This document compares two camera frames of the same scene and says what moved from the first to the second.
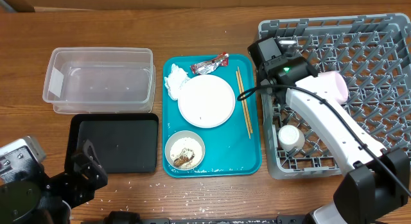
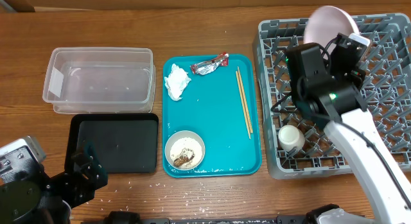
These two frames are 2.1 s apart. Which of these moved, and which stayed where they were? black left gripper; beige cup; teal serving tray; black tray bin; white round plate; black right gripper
Moved: white round plate; black right gripper
Stayed: black tray bin; beige cup; teal serving tray; black left gripper
